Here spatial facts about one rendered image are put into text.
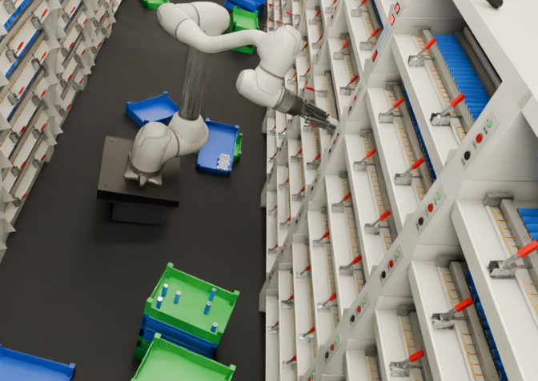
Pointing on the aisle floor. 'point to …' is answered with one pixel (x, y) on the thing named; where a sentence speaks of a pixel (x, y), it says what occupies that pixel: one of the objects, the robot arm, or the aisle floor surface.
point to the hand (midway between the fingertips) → (335, 125)
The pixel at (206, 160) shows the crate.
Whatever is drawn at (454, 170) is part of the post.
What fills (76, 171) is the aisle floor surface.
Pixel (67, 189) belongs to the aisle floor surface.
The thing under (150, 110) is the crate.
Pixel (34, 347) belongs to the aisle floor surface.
